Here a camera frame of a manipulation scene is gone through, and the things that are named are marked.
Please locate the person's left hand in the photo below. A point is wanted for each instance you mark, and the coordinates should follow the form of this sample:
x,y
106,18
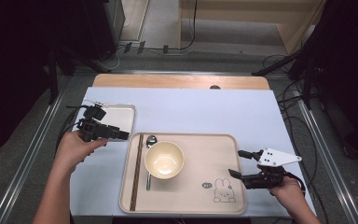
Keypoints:
x,y
74,152

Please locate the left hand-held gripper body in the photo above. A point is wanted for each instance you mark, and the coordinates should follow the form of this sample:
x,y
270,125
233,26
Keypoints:
x,y
94,129

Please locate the person's right hand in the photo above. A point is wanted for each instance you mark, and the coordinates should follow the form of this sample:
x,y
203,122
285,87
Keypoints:
x,y
287,191

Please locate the small cream square plate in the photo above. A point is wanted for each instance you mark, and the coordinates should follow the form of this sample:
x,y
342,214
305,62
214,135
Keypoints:
x,y
121,118

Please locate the metal floor rail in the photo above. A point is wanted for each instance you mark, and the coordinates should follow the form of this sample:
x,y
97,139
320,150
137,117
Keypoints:
x,y
326,155
28,158

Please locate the large beige rabbit print tray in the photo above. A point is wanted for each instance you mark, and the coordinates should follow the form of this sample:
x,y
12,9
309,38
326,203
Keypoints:
x,y
199,161

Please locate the cream bowl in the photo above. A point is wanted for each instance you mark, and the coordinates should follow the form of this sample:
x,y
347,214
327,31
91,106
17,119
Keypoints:
x,y
164,160

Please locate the dark cabinet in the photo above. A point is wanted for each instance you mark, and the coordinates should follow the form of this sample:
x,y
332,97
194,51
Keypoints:
x,y
102,28

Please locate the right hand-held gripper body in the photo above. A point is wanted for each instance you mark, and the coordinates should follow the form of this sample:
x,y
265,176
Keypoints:
x,y
267,179

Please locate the light wooden cabinet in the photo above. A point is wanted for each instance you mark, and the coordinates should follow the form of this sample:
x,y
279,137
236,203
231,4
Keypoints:
x,y
248,12

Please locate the metal spoon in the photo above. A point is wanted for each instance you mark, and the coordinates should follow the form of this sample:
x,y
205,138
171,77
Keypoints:
x,y
151,140

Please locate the pale blue table mat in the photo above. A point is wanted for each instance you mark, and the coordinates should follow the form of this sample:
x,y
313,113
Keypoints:
x,y
199,112

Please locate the small black plug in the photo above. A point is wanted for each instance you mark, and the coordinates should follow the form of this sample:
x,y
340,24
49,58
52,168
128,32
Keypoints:
x,y
166,49

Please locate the black tripod leg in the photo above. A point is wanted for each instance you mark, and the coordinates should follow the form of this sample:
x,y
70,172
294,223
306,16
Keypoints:
x,y
273,66

